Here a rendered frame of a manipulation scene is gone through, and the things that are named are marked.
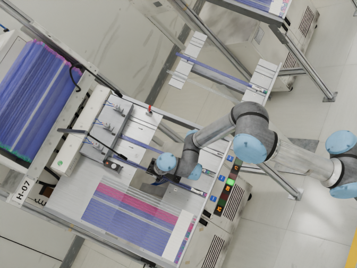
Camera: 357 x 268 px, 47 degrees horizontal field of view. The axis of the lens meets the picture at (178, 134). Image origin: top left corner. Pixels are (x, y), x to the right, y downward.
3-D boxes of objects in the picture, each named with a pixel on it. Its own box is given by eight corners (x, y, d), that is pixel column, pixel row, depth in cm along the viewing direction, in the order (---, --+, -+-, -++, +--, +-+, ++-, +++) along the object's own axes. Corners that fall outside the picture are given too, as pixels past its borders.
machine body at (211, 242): (258, 190, 273) (201, 144, 237) (218, 293, 252) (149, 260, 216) (192, 177, 322) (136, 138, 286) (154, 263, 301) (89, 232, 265)
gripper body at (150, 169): (151, 159, 196) (155, 153, 184) (167, 167, 196) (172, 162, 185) (144, 173, 194) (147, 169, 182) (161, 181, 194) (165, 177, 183)
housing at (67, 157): (116, 100, 225) (110, 88, 212) (72, 180, 210) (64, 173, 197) (102, 94, 226) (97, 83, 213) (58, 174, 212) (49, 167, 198)
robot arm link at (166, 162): (176, 173, 168) (155, 167, 167) (171, 176, 179) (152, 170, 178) (180, 155, 171) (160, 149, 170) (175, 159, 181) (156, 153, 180)
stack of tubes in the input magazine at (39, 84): (84, 72, 202) (37, 36, 186) (30, 164, 187) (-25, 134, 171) (71, 73, 212) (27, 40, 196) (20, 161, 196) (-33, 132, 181)
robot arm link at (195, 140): (254, 83, 149) (179, 131, 186) (252, 107, 143) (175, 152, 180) (277, 98, 153) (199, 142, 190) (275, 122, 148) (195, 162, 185)
